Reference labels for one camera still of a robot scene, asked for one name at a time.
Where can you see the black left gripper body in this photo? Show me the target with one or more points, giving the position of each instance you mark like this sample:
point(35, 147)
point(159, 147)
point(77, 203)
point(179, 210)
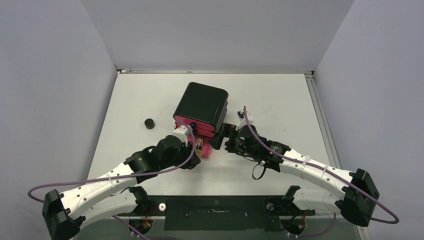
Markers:
point(183, 154)

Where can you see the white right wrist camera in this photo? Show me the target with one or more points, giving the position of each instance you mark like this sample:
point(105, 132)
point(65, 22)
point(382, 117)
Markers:
point(245, 117)

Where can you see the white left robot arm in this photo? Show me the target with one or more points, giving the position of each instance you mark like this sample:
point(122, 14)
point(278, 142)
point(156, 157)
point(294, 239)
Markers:
point(115, 192)

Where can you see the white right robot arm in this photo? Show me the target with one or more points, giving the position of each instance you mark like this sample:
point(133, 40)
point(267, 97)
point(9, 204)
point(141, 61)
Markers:
point(352, 194)

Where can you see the small black round jar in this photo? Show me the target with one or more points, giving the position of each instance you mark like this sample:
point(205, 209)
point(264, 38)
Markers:
point(149, 123)

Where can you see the tan foundation tube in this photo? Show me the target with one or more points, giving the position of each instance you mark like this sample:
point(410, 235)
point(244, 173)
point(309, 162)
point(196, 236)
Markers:
point(199, 147)

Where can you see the pink drawer with black knob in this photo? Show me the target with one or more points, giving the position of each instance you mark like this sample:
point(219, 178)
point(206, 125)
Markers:
point(199, 124)

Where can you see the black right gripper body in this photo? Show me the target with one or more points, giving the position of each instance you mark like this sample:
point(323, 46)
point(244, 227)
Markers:
point(240, 148)

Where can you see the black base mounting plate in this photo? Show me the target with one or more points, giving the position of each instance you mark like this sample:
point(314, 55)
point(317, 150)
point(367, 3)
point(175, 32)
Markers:
point(220, 213)

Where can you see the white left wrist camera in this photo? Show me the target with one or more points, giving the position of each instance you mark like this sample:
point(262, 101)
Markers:
point(183, 133)

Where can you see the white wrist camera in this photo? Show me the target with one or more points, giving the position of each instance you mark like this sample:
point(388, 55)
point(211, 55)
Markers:
point(245, 117)
point(183, 133)

